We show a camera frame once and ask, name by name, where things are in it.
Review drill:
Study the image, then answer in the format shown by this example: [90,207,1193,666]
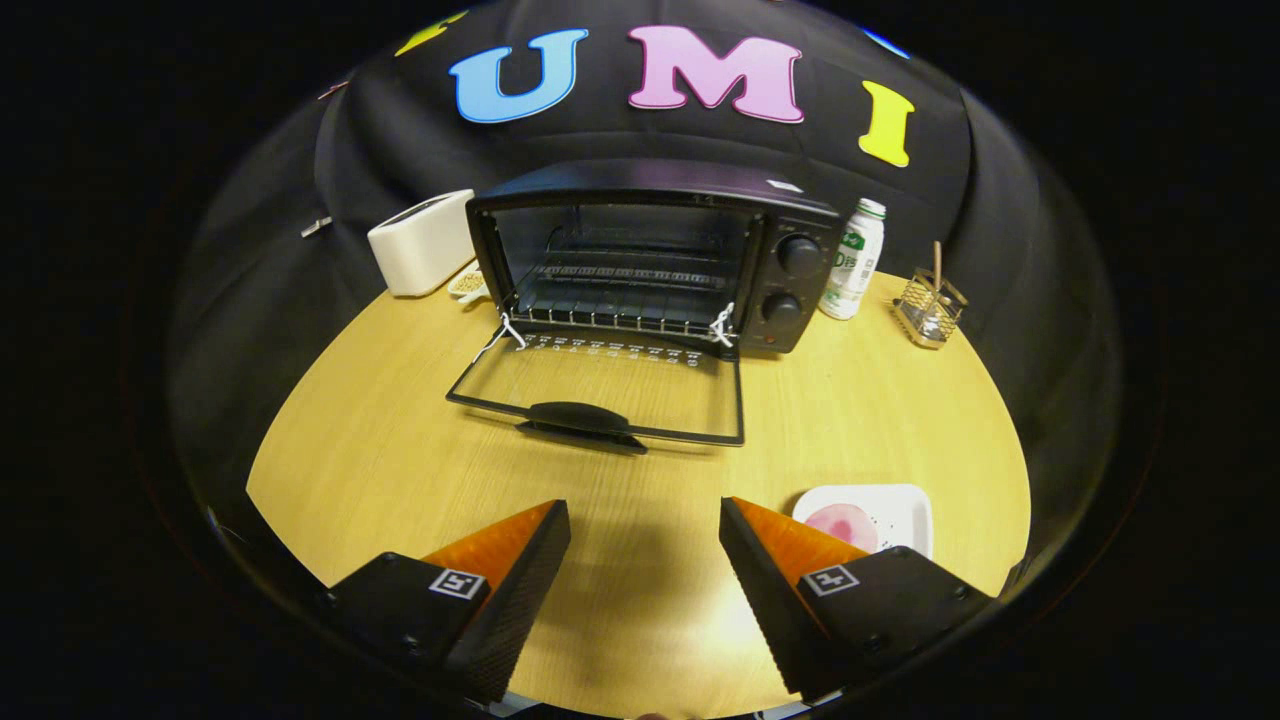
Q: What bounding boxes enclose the white square plate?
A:
[792,484,935,562]

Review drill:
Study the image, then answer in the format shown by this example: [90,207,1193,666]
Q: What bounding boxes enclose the metal wire oven rack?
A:
[513,252,743,337]

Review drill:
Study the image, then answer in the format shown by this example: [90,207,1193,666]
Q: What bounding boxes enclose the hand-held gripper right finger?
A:
[718,496,996,705]

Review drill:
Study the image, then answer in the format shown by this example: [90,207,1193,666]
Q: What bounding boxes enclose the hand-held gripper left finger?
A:
[320,499,572,705]

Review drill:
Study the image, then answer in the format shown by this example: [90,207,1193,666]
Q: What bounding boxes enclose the white plastic bottle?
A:
[818,198,888,322]

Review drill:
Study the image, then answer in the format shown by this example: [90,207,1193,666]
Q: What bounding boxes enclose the small dish of beans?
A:
[447,262,493,305]

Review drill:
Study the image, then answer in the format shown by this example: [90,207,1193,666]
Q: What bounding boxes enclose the metal wire holder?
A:
[893,265,970,350]

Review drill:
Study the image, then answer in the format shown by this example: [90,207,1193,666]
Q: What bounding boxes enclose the pink ham slice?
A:
[803,503,882,555]

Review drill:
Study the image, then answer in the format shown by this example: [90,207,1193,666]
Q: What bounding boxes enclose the black toaster oven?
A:
[445,158,844,457]

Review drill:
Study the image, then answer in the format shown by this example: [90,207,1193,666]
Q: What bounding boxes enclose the white pop-up toaster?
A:
[367,189,477,297]

